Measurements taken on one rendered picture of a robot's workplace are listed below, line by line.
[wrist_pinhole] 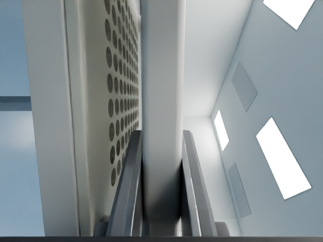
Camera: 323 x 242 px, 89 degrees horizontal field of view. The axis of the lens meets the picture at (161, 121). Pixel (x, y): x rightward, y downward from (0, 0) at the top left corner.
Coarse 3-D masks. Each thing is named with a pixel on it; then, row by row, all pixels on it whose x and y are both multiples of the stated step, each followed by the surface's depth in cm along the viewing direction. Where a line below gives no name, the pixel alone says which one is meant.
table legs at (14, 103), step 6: (0, 96) 59; (6, 96) 59; (12, 96) 59; (18, 96) 59; (24, 96) 59; (0, 102) 56; (6, 102) 56; (12, 102) 56; (18, 102) 56; (24, 102) 56; (30, 102) 56; (0, 108) 58; (6, 108) 58; (12, 108) 58; (18, 108) 58; (24, 108) 58; (30, 108) 58
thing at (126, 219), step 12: (132, 132) 10; (132, 144) 9; (132, 156) 8; (132, 168) 8; (120, 180) 7; (132, 180) 7; (120, 192) 7; (132, 192) 7; (120, 204) 6; (132, 204) 6; (120, 216) 6; (132, 216) 6; (96, 228) 6; (108, 228) 6; (120, 228) 6; (132, 228) 6
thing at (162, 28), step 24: (144, 0) 7; (168, 0) 7; (144, 24) 7; (168, 24) 7; (144, 48) 7; (168, 48) 7; (144, 72) 7; (168, 72) 7; (144, 96) 8; (168, 96) 8; (144, 120) 8; (168, 120) 8; (144, 144) 8; (168, 144) 8; (144, 168) 8; (168, 168) 8; (144, 192) 8; (168, 192) 8; (144, 216) 8; (168, 216) 8
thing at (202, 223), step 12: (192, 144) 9; (192, 156) 8; (192, 168) 8; (192, 180) 7; (192, 192) 7; (204, 192) 7; (192, 204) 6; (204, 204) 6; (192, 216) 6; (204, 216) 6; (192, 228) 6; (204, 228) 6; (216, 228) 6
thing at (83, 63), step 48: (48, 0) 7; (96, 0) 9; (48, 48) 7; (96, 48) 9; (48, 96) 7; (96, 96) 9; (48, 144) 8; (96, 144) 9; (48, 192) 8; (96, 192) 9
